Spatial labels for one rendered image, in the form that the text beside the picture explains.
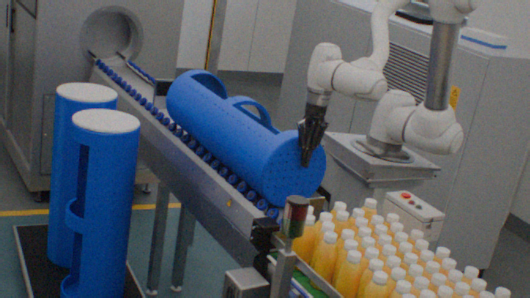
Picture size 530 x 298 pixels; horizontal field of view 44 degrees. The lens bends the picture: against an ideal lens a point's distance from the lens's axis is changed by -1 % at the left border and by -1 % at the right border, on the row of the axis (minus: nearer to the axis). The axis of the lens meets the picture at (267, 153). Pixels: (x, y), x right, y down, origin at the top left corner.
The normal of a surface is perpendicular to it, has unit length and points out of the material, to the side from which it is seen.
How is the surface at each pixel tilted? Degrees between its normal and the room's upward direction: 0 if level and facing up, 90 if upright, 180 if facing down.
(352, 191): 90
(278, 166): 90
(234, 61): 90
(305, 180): 90
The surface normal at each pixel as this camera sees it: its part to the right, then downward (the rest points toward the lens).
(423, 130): -0.69, 0.37
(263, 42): 0.43, 0.38
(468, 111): -0.89, 0.01
